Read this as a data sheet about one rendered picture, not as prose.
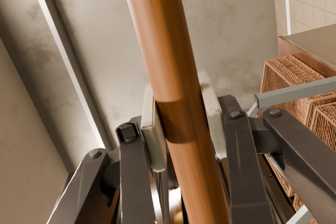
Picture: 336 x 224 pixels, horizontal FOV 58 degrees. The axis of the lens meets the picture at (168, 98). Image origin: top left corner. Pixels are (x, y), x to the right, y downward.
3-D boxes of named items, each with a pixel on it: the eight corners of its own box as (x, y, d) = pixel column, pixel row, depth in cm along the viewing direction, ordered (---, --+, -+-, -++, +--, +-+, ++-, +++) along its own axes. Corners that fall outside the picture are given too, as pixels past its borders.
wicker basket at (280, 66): (349, 187, 137) (288, 200, 138) (297, 126, 188) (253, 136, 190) (349, 91, 117) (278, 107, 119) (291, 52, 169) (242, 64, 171)
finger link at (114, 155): (151, 182, 15) (94, 195, 15) (152, 133, 20) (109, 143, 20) (142, 158, 15) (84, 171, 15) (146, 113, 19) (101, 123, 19)
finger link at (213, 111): (207, 112, 16) (221, 109, 16) (195, 71, 22) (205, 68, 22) (217, 160, 17) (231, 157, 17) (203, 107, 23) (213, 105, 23)
